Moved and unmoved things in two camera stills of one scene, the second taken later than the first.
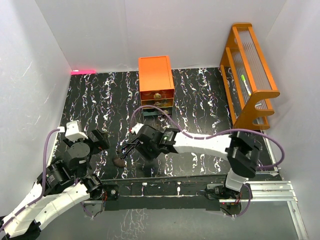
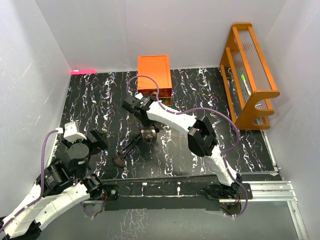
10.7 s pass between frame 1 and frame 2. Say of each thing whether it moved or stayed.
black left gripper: stayed
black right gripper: moved
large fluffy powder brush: stayed
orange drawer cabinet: stayed
